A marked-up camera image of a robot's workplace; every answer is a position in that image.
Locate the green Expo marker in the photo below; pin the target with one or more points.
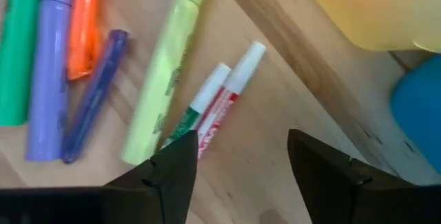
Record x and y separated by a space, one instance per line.
187 122

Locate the dark purple pen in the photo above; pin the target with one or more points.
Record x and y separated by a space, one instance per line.
93 96

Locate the light purple fat marker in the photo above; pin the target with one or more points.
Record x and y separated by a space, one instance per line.
48 79

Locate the orange highlighter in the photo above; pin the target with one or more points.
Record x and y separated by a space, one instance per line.
84 27

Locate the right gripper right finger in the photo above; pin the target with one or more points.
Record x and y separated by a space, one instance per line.
344 193

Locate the yellow-green fat marker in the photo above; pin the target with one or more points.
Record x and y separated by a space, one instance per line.
165 72

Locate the red Expo marker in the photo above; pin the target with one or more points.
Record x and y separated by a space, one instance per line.
241 72

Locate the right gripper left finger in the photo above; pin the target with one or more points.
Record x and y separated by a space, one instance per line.
138 196

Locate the yellow plastic bin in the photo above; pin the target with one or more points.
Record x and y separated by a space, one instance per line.
372 10

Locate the blue plastic bin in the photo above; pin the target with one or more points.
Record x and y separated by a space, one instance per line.
420 113

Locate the green fat marker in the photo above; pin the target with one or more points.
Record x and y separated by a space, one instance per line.
17 62

